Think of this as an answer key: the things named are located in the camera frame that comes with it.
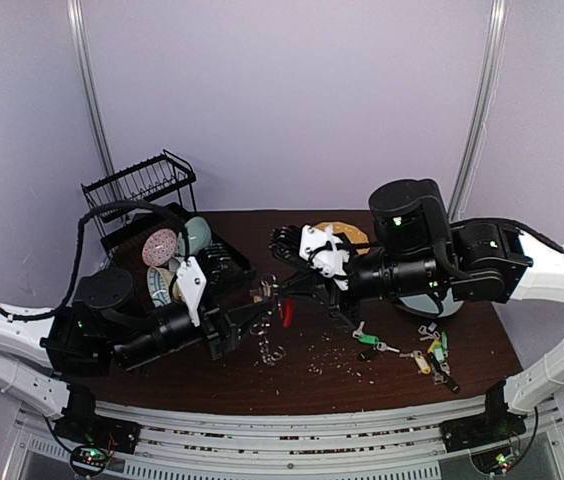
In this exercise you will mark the blue patterned bowl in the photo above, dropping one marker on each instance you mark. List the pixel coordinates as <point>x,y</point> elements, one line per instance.
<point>162,286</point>

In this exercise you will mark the green ceramic bowl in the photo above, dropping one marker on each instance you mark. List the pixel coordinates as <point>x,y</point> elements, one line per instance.
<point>199,234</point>

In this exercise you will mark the yellow dotted plate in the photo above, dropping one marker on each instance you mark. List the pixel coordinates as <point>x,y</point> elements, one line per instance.
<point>352,234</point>

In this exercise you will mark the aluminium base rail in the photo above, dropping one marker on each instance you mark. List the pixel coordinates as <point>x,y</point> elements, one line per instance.
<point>403,443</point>

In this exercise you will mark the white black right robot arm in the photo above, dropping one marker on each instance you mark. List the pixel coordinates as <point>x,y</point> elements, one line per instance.
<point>417,251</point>

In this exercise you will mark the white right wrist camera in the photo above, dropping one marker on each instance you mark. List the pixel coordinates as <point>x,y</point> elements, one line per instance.
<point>326,252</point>

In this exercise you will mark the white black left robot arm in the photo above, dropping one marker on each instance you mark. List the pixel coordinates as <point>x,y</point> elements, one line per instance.
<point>99,322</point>

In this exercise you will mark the light blue bowl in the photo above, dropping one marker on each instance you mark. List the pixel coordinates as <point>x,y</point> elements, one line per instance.
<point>174,264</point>

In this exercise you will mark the green key tag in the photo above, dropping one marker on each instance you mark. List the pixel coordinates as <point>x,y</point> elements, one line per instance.
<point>372,340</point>
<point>440,349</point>

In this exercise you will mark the right aluminium frame post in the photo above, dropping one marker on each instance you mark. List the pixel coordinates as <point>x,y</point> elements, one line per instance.
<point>486,92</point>

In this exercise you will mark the red handled key ring holder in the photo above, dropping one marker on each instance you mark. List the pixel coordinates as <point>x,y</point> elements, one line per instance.
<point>267,289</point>

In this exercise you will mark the light blue flower plate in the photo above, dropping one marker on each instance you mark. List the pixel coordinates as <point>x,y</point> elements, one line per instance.
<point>427,307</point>

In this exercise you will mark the aluminium frame post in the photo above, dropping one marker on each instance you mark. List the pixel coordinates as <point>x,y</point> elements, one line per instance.
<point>81,47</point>
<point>486,92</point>

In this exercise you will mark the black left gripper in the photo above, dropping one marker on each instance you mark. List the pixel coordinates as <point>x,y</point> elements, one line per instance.
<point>229,332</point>

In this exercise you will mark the pink patterned bowl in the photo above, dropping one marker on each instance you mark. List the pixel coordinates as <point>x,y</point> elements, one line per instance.
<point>160,247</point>

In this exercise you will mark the left aluminium frame post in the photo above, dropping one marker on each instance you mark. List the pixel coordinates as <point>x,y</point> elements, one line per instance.
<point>81,47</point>

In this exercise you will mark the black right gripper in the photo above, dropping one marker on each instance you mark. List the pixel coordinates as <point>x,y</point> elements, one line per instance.
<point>339,298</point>

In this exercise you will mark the black key tag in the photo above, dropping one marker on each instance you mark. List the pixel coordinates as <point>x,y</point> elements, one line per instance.
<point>367,355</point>

